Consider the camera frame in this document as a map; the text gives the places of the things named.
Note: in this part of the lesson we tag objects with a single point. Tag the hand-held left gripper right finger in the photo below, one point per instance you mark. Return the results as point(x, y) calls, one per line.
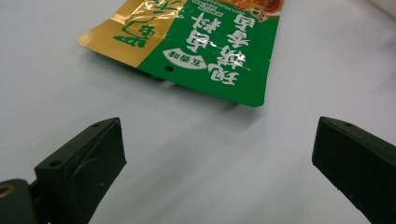
point(358, 165)

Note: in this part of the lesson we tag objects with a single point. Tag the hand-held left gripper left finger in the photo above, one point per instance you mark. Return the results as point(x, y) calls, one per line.
point(77, 174)

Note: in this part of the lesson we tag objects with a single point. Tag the green and gold snack packet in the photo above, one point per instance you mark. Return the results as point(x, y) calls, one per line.
point(199, 53)

